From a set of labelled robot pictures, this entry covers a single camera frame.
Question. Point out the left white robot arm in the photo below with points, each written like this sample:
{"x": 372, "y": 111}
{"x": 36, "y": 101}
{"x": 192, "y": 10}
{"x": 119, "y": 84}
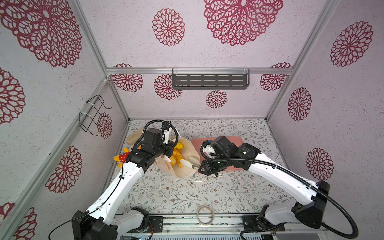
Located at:
{"x": 99, "y": 221}

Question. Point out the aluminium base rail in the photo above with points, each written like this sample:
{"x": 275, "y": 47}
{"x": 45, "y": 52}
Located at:
{"x": 224, "y": 227}

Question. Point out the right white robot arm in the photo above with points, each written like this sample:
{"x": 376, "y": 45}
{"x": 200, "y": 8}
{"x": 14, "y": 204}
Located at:
{"x": 306, "y": 206}

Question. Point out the yellow plush toy red dress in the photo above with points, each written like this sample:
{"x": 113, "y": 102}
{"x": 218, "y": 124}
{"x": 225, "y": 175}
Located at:
{"x": 121, "y": 159}

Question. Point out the pink plastic tray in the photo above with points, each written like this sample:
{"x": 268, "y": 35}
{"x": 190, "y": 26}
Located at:
{"x": 198, "y": 142}

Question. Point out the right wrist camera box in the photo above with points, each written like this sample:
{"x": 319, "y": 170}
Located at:
{"x": 224, "y": 147}

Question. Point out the yellow fake croissant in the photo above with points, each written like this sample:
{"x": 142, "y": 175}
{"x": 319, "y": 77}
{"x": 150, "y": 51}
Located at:
{"x": 177, "y": 155}

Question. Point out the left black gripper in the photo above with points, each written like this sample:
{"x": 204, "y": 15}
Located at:
{"x": 169, "y": 151}

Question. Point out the grey wall shelf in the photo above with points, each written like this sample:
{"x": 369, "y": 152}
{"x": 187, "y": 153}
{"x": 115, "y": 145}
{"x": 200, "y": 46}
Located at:
{"x": 182, "y": 81}

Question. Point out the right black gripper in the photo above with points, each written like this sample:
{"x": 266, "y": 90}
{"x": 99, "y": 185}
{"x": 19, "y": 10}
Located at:
{"x": 207, "y": 168}

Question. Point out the clear tape roll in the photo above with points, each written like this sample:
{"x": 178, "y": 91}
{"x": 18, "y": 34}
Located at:
{"x": 205, "y": 216}

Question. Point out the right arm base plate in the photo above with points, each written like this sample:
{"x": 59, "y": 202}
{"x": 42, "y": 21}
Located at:
{"x": 254, "y": 223}

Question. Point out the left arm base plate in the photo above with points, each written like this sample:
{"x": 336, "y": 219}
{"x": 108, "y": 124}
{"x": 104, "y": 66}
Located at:
{"x": 150, "y": 224}

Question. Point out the steel tongs cream tips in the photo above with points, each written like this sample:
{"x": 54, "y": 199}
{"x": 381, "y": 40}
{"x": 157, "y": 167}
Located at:
{"x": 190, "y": 163}

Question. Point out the white paper bag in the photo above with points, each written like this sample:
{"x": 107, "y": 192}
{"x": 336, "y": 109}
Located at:
{"x": 163, "y": 162}

